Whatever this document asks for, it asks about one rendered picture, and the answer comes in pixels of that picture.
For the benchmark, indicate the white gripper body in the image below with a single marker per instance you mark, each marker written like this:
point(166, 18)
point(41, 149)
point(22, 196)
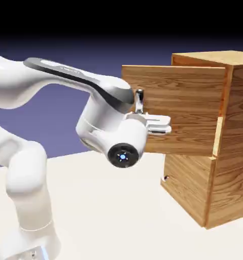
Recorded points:
point(158, 124)

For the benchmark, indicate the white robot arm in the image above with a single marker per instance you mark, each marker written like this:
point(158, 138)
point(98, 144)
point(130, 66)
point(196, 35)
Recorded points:
point(28, 166)

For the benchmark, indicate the light wood cabinet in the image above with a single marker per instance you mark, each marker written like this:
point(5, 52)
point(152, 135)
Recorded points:
point(234, 142)

